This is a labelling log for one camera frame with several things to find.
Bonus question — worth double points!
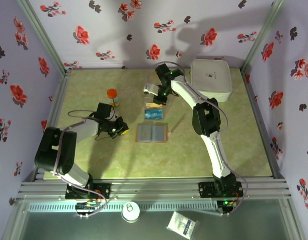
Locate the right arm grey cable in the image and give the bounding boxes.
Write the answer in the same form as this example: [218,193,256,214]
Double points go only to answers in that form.
[145,61,249,217]

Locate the left gripper thin black cable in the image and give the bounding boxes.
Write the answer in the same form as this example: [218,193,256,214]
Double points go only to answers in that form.
[95,131,111,141]

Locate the clear acrylic card stand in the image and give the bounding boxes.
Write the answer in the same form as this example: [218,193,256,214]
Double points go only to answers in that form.
[143,96,167,121]

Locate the blue VIP credit card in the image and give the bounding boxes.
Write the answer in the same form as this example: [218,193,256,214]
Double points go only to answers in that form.
[144,109,165,120]

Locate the orange capped small bottle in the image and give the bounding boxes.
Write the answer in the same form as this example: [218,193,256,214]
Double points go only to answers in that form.
[107,88,120,108]

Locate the aluminium side rail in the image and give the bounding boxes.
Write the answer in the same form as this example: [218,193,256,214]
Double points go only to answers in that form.
[241,69,286,180]
[33,71,72,181]

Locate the white packet in plastic bag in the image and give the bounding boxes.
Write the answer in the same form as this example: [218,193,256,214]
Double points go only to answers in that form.
[166,211,198,238]

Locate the aluminium rail by arm bases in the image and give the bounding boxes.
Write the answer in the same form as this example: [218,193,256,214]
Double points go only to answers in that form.
[17,176,292,201]

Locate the white round tin lock print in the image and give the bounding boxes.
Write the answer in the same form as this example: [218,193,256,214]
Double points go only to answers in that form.
[121,201,141,223]

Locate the perforated metal strip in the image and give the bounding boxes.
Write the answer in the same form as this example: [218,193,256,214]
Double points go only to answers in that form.
[27,203,219,213]

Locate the brown leather card holder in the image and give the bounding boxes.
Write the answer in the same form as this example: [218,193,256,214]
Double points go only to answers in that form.
[135,122,173,144]

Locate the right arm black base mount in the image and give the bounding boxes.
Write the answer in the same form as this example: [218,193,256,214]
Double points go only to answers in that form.
[198,181,244,199]

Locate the aluminium corner post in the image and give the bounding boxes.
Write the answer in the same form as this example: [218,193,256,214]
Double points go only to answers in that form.
[240,0,287,73]
[17,0,72,76]

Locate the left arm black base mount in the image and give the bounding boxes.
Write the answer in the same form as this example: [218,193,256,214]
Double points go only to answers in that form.
[65,182,112,200]

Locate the left arm grey cable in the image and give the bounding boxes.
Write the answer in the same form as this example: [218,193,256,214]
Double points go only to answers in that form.
[52,109,108,219]

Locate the white zipped pouch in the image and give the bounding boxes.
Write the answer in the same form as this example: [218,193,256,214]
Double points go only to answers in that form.
[186,59,233,103]

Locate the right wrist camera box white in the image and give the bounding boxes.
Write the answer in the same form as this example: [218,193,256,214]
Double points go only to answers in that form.
[143,83,160,96]

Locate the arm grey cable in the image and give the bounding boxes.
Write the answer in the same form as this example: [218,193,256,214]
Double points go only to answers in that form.
[145,61,249,217]
[52,109,108,219]

